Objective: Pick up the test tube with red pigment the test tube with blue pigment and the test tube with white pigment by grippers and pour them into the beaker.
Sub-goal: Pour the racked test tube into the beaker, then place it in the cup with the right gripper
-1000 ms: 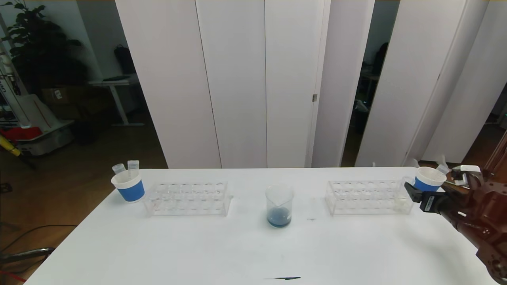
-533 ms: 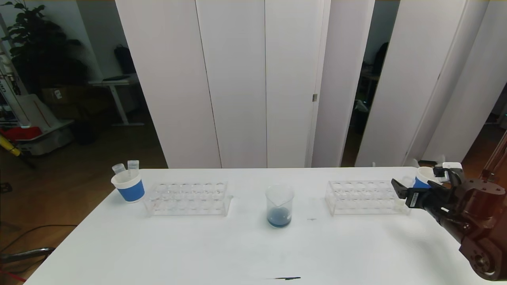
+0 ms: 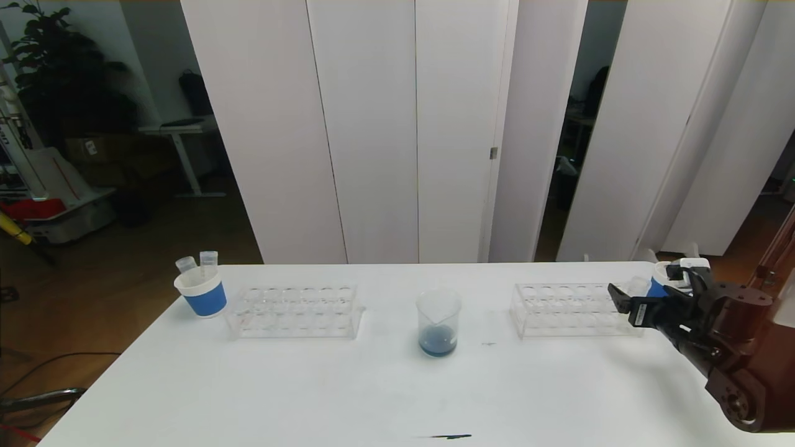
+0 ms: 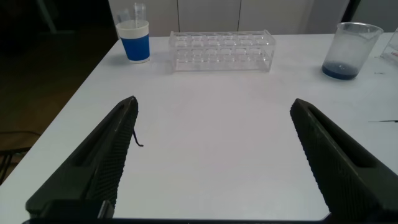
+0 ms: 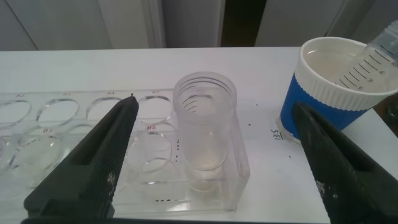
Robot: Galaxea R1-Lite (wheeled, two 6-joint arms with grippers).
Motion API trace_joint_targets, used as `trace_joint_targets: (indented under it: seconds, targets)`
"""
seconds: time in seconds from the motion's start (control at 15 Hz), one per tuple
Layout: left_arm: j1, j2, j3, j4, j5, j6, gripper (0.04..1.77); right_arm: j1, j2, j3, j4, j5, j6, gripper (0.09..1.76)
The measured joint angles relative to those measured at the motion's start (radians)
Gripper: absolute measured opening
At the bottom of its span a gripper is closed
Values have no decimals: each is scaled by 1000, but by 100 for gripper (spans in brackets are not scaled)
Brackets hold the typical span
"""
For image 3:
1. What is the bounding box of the clear glass beaker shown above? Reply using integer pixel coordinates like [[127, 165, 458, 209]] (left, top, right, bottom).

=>
[[416, 288, 462, 358]]

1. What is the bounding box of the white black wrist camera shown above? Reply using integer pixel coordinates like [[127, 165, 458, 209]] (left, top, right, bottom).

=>
[[667, 257, 712, 290]]

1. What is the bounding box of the white office desk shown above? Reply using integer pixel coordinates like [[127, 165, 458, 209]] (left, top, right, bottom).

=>
[[139, 115, 227, 198]]

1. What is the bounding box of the clear plastic test tube rack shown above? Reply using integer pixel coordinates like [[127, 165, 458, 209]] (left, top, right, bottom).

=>
[[509, 282, 647, 337], [225, 283, 366, 339]]

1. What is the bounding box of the black floor cable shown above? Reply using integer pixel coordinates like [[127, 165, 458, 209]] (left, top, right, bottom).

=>
[[0, 352, 122, 398]]

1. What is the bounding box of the white machine housing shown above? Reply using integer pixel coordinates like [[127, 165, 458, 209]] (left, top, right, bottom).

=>
[[25, 148, 117, 244]]

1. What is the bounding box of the black backpack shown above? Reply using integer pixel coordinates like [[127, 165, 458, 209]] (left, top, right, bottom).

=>
[[178, 69, 214, 117]]

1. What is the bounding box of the grey metal floor leg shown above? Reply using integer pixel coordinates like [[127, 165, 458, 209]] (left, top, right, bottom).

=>
[[0, 388, 88, 412]]

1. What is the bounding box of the white printed column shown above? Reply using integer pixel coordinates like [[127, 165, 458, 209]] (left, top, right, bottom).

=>
[[0, 22, 50, 201]]

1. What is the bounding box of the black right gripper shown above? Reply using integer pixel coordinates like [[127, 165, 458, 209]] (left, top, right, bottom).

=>
[[607, 282, 696, 340]]

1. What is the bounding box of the metal light stand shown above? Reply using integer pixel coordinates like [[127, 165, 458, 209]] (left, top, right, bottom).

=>
[[748, 208, 795, 292]]

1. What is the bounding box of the brown cardboard box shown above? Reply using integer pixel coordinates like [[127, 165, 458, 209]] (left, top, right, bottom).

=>
[[65, 132, 181, 186]]

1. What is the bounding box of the blue white paper cup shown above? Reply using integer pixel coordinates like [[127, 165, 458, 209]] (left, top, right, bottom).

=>
[[174, 266, 228, 318], [646, 261, 675, 299]]

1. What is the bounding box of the yellow handled tool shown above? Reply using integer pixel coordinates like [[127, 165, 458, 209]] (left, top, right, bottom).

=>
[[0, 210, 35, 246]]

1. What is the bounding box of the dark green potted plant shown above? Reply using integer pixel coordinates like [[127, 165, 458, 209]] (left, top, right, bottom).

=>
[[0, 0, 140, 153]]

